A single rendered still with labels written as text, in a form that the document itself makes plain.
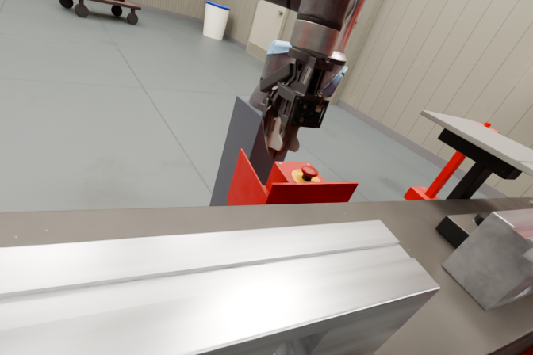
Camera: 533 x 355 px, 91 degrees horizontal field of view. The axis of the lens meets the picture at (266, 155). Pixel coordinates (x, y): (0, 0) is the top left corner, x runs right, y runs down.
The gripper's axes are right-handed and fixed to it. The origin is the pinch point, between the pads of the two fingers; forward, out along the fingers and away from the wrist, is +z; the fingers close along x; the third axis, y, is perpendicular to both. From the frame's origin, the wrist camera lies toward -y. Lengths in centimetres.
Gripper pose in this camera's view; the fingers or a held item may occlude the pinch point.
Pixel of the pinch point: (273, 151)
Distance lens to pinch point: 54.5
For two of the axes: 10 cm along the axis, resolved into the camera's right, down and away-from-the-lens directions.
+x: 8.9, 0.4, 4.6
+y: 3.9, 4.8, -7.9
